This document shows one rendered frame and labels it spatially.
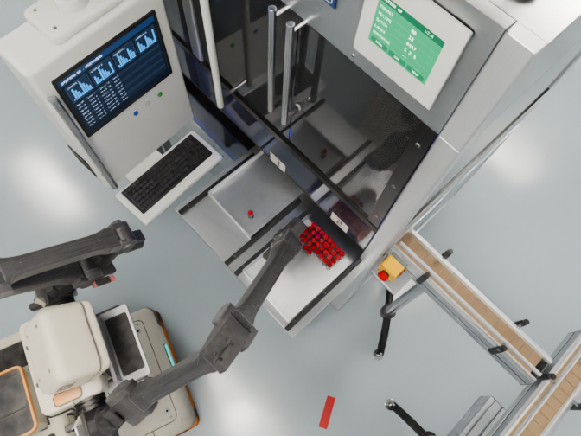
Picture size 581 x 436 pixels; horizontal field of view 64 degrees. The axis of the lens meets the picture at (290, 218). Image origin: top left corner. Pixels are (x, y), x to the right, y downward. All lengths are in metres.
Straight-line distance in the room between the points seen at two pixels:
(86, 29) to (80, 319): 0.83
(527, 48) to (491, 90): 0.11
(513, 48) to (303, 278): 1.23
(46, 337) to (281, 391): 1.53
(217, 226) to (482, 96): 1.24
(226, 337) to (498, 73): 0.81
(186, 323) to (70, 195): 1.08
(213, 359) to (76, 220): 2.02
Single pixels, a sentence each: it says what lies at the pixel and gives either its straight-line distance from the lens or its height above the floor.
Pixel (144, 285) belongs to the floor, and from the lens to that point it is 2.80.
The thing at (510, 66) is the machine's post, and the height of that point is 2.05.
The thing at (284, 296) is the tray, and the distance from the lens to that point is 1.80.
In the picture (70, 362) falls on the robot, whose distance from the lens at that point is 1.36.
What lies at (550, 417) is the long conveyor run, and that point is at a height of 0.93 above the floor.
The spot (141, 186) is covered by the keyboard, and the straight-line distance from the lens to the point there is 2.07.
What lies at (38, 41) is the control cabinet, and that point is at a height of 1.55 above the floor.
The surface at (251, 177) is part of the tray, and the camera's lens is 1.96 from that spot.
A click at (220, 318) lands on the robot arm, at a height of 1.48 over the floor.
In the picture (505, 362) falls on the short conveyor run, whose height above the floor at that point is 0.90.
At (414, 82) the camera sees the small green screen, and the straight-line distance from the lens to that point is 0.99.
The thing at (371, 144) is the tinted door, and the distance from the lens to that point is 1.27.
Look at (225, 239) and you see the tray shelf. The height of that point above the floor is 0.88.
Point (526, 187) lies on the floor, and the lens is 3.36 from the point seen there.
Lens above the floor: 2.64
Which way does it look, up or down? 68 degrees down
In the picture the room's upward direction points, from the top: 7 degrees clockwise
